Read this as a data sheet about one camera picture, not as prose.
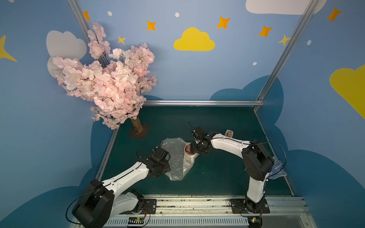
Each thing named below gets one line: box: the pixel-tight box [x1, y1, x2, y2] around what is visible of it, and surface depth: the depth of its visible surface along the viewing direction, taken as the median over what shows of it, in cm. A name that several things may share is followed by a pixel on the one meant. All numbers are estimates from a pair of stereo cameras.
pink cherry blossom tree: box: [52, 22, 158, 134], surface depth 62 cm
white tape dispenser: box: [224, 129, 234, 138], surface depth 103 cm
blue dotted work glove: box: [267, 156, 288, 180], surface depth 90 cm
